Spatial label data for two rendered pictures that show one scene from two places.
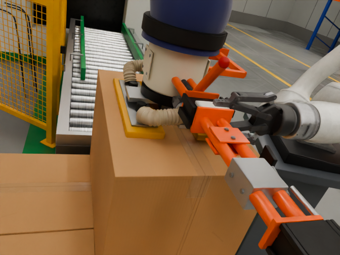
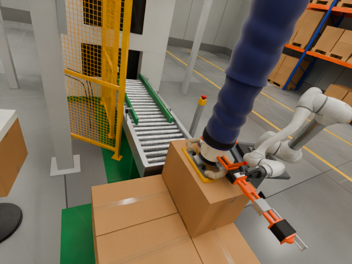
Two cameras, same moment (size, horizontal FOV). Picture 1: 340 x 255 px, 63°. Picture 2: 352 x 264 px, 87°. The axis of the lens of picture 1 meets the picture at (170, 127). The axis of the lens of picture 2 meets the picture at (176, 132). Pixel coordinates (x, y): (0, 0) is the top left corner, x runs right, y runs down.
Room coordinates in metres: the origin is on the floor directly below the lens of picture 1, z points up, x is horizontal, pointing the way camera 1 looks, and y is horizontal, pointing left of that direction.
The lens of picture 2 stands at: (-0.22, 0.51, 1.83)
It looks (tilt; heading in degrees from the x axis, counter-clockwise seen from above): 33 degrees down; 349
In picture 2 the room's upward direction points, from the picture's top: 16 degrees clockwise
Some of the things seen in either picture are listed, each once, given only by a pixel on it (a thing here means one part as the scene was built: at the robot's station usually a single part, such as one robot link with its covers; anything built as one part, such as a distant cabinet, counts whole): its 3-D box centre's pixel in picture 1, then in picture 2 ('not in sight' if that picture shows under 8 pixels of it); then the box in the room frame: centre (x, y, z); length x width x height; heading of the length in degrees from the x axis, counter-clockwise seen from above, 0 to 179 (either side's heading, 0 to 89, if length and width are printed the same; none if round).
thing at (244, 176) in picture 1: (254, 182); (261, 206); (0.35, -0.15, 1.08); 0.07 x 0.07 x 0.04; 23
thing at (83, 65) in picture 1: (78, 38); (121, 92); (2.43, 0.99, 0.60); 1.60 x 0.11 x 0.09; 23
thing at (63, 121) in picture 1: (69, 62); (121, 110); (2.08, 0.90, 0.50); 2.31 x 0.05 x 0.19; 23
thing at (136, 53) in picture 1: (137, 47); (154, 93); (2.64, 0.49, 0.60); 1.60 x 0.11 x 0.09; 23
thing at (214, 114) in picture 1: (205, 112); (235, 175); (0.55, -0.07, 1.08); 0.10 x 0.08 x 0.06; 113
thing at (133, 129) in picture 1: (136, 99); (198, 161); (0.75, 0.12, 0.98); 0.34 x 0.10 x 0.05; 23
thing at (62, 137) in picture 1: (133, 140); (178, 163); (1.12, 0.15, 0.58); 0.70 x 0.03 x 0.06; 113
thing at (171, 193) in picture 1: (157, 162); (201, 180); (0.78, 0.01, 0.75); 0.60 x 0.40 x 0.40; 23
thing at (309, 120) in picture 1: (294, 121); (263, 171); (0.63, -0.29, 1.08); 0.09 x 0.06 x 0.09; 23
